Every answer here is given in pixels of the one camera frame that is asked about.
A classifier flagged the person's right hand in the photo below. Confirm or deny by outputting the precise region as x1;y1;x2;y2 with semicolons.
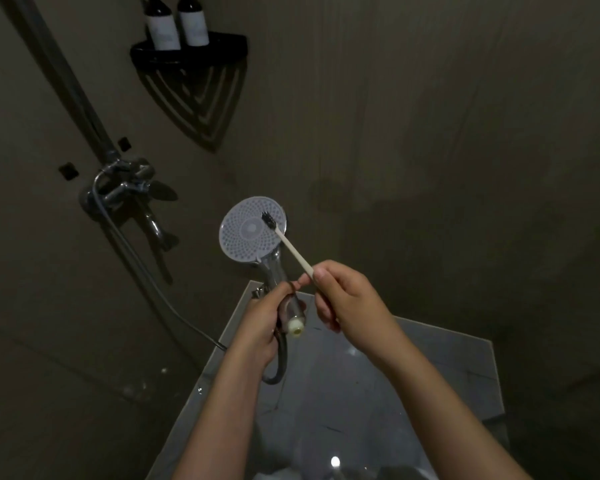
298;260;406;371

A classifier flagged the person's left hand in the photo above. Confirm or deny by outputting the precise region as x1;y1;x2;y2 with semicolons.
229;280;301;368

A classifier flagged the white toothbrush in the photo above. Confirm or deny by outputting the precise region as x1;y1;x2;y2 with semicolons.
261;211;315;281

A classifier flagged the round chrome shower head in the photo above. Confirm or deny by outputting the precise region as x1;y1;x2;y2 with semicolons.
218;196;306;337

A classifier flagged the silver flexible shower hose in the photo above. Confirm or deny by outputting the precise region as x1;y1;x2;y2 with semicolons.
91;162;289;385

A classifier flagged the person's right forearm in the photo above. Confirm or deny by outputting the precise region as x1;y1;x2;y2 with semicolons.
379;339;531;480

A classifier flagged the person's left forearm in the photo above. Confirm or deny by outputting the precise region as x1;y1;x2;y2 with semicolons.
172;344;281;480

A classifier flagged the chrome shower mixer faucet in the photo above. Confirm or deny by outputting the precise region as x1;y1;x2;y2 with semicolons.
79;157;179;245

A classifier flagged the white striped shirt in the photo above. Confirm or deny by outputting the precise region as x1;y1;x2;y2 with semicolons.
329;464;436;480

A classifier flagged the black corner shelf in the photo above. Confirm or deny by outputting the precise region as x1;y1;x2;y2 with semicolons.
129;31;249;65

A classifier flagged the dark pump bottle white label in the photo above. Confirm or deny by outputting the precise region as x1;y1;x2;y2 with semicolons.
141;0;182;51
177;0;211;47

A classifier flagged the chrome shower riser rail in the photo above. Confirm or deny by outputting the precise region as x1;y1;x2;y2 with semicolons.
9;0;121;163

